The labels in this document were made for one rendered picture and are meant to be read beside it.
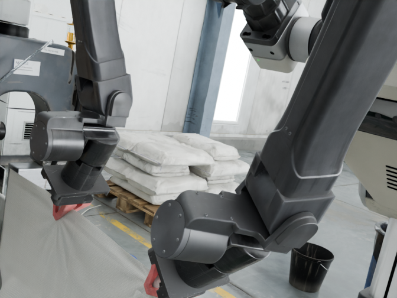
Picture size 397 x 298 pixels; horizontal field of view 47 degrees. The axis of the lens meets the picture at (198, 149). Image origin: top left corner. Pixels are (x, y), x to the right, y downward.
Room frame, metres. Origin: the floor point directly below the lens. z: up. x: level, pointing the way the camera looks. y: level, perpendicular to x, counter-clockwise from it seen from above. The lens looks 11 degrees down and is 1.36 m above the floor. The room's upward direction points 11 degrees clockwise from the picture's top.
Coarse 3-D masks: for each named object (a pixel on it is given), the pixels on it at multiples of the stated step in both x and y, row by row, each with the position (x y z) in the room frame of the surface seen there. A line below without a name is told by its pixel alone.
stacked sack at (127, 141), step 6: (120, 132) 4.08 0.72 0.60; (126, 132) 4.13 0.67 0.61; (132, 132) 4.18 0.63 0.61; (120, 138) 3.90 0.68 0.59; (126, 138) 3.88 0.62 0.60; (132, 138) 3.89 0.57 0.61; (138, 138) 3.92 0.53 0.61; (144, 138) 3.97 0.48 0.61; (150, 138) 4.03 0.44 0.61; (156, 138) 4.05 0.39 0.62; (162, 138) 4.10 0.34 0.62; (168, 138) 4.20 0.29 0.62; (120, 144) 3.83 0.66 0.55; (126, 144) 3.79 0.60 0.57; (132, 144) 3.79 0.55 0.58; (126, 150) 3.76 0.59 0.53
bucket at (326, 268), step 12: (300, 252) 3.11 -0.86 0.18; (312, 252) 3.12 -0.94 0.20; (324, 252) 3.07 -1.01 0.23; (300, 264) 2.89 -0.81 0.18; (312, 264) 2.86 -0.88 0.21; (324, 264) 2.87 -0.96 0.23; (300, 276) 2.89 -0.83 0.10; (312, 276) 2.87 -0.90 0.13; (324, 276) 2.92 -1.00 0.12; (300, 288) 2.90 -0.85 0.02; (312, 288) 2.88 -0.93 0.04
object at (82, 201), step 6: (60, 198) 0.69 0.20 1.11; (66, 198) 0.69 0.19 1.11; (72, 198) 0.70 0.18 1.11; (78, 198) 0.71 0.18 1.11; (84, 198) 0.72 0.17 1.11; (90, 198) 0.74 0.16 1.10; (54, 204) 0.69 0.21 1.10; (60, 204) 0.69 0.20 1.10; (66, 204) 0.70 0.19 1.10; (72, 204) 0.71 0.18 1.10; (78, 204) 0.73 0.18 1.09; (84, 204) 0.73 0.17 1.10
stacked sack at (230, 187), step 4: (208, 184) 4.15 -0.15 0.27; (212, 184) 4.17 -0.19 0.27; (216, 184) 4.19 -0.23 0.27; (220, 184) 4.23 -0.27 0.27; (224, 184) 4.26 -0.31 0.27; (228, 184) 4.28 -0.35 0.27; (232, 184) 4.30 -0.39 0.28; (236, 184) 4.35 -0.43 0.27; (208, 188) 4.05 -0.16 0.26; (212, 188) 4.06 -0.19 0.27; (216, 188) 4.09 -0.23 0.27; (220, 188) 4.14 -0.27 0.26; (224, 188) 4.17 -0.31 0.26; (228, 188) 4.20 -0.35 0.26; (232, 188) 4.22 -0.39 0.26; (208, 192) 3.98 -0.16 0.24; (212, 192) 4.01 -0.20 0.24; (216, 192) 4.04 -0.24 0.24; (232, 192) 4.19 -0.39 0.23
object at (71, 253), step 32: (32, 192) 0.82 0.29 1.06; (32, 224) 0.81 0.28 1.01; (64, 224) 0.74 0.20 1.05; (0, 256) 0.88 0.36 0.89; (32, 256) 0.80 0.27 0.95; (64, 256) 0.73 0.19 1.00; (96, 256) 0.66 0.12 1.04; (128, 256) 0.60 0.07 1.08; (32, 288) 0.79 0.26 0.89; (64, 288) 0.72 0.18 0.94; (96, 288) 0.65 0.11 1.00; (128, 288) 0.59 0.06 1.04
